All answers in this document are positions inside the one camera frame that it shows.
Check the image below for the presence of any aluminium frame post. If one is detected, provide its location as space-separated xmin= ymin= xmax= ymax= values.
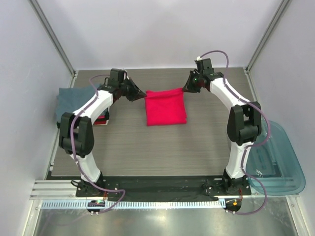
xmin=28 ymin=0 xmax=76 ymax=77
xmin=245 ymin=0 xmax=293 ymax=73

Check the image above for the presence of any blue plastic bin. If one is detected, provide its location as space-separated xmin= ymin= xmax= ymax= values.
xmin=246 ymin=121 xmax=306 ymax=196

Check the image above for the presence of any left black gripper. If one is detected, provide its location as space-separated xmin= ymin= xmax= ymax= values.
xmin=119 ymin=77 xmax=146 ymax=102

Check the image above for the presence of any left aluminium frame post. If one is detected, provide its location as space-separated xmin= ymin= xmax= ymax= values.
xmin=28 ymin=0 xmax=76 ymax=77

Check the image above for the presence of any right aluminium frame post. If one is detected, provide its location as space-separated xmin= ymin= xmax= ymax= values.
xmin=245 ymin=0 xmax=293 ymax=73

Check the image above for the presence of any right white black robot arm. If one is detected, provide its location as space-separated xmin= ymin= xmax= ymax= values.
xmin=183 ymin=57 xmax=262 ymax=195

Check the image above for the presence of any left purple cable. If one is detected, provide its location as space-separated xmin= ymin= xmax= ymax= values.
xmin=69 ymin=74 xmax=126 ymax=213

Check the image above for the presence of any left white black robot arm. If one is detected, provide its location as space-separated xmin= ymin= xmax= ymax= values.
xmin=59 ymin=68 xmax=146 ymax=196

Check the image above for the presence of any folded grey-blue t shirt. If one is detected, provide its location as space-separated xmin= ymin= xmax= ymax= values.
xmin=55 ymin=86 xmax=95 ymax=122

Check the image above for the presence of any slotted cable duct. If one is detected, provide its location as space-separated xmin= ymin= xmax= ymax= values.
xmin=41 ymin=199 xmax=225 ymax=210

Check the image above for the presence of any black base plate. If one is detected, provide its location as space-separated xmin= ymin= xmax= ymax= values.
xmin=75 ymin=175 xmax=252 ymax=202

